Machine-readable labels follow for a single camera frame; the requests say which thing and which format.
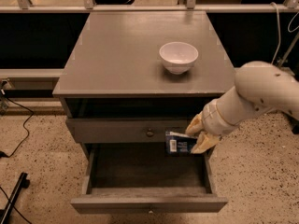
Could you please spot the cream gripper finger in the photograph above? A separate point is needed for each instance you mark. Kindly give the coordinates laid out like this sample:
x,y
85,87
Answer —
x,y
205,141
195,126

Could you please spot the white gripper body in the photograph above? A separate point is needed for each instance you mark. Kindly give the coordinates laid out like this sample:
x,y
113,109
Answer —
x,y
212,119

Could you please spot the blue rxbar blueberry wrapper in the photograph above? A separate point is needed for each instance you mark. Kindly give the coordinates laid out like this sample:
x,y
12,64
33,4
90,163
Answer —
x,y
179,143

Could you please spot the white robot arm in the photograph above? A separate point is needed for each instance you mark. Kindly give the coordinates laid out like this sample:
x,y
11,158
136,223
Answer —
x,y
259,87

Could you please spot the round brass drawer knob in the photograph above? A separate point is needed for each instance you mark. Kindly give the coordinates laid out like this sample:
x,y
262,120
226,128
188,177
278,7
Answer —
x,y
149,133

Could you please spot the closed grey top drawer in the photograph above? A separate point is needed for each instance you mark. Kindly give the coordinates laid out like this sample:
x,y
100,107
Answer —
x,y
121,130

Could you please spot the open grey middle drawer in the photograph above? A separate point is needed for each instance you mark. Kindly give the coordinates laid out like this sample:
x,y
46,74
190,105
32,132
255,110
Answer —
x,y
143,178

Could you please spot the white ceramic bowl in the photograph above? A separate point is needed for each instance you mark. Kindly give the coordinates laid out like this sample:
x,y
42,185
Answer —
x,y
178,57

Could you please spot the grey wooden nightstand cabinet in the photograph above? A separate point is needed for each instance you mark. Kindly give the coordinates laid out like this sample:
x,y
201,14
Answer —
x,y
115,70

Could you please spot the black metal stand leg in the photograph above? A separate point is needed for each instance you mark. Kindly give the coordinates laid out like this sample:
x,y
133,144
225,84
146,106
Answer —
x,y
22,183

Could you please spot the metal railing frame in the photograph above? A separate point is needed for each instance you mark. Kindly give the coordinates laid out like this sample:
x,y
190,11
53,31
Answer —
x,y
149,3

